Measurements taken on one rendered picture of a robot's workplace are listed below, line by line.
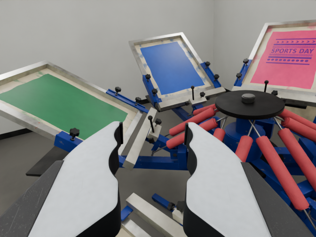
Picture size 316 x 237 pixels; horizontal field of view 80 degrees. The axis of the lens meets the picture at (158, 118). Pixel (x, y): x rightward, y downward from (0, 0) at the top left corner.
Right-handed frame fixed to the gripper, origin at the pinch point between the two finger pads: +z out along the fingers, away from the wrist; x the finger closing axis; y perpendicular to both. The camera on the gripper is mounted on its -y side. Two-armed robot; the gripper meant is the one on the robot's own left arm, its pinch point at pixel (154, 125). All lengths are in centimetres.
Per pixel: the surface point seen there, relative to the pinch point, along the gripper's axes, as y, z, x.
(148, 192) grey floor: 170, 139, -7
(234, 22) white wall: 1, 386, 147
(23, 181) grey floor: 193, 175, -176
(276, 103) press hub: 28, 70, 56
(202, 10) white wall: -19, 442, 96
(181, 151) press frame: 61, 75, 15
